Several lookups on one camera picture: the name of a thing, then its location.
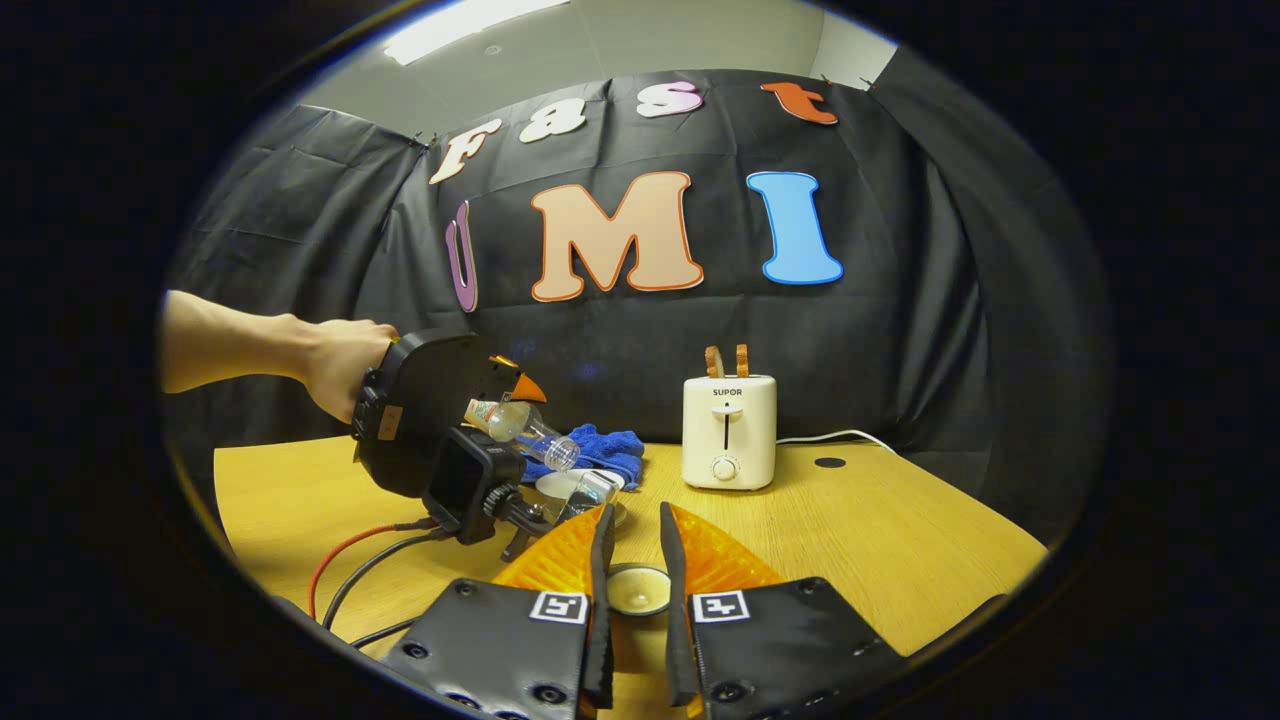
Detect cream ceramic teacup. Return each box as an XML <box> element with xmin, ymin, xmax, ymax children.
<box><xmin>535</xmin><ymin>467</ymin><xmax>627</xmax><ymax>521</ymax></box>

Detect clear plastic water bottle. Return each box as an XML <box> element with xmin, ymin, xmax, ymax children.
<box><xmin>465</xmin><ymin>397</ymin><xmax>581</xmax><ymax>472</ymax></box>

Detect white toaster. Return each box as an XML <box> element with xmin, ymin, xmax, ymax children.
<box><xmin>682</xmin><ymin>375</ymin><xmax>778</xmax><ymax>491</ymax></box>

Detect black cable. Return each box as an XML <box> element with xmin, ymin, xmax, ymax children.
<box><xmin>350</xmin><ymin>618</ymin><xmax>417</xmax><ymax>649</ymax></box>
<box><xmin>322</xmin><ymin>530</ymin><xmax>453</xmax><ymax>631</ymax></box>

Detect blue towel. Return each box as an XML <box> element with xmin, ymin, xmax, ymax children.
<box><xmin>520</xmin><ymin>423</ymin><xmax>646</xmax><ymax>491</ymax></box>

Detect white toaster power cable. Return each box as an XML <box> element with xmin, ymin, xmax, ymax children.
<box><xmin>776</xmin><ymin>429</ymin><xmax>901</xmax><ymax>457</ymax></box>

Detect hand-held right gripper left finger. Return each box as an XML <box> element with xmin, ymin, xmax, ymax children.
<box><xmin>380</xmin><ymin>503</ymin><xmax>615</xmax><ymax>720</ymax></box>

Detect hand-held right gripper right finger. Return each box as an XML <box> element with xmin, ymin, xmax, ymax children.
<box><xmin>660</xmin><ymin>503</ymin><xmax>906</xmax><ymax>720</ymax></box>

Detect red cable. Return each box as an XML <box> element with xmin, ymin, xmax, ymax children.
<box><xmin>308</xmin><ymin>520</ymin><xmax>441</xmax><ymax>621</ymax></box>

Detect black backdrop cloth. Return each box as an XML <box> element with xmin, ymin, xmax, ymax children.
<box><xmin>160</xmin><ymin>70</ymin><xmax>1111</xmax><ymax>546</ymax></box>

